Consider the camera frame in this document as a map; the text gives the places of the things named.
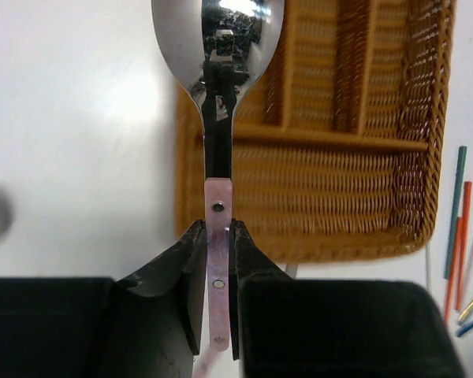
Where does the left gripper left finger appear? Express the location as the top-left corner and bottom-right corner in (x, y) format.
(112, 220), (206, 377)

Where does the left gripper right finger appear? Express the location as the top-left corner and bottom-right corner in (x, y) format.
(229, 219), (292, 361)

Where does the pink handled silver spoon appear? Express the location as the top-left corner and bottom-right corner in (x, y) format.
(151, 0), (285, 351)

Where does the wicker cutlery tray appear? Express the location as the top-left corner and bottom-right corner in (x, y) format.
(173, 0), (456, 265)

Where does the short orange chopstick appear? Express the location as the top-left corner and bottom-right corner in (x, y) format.
(444, 217), (463, 325)

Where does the blue fork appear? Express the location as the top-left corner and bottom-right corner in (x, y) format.
(456, 321), (473, 338)

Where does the long orange chopstick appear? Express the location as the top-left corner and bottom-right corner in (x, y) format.
(455, 181), (472, 312)

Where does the teal chopstick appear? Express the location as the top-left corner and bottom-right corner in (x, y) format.
(444, 146), (467, 279)

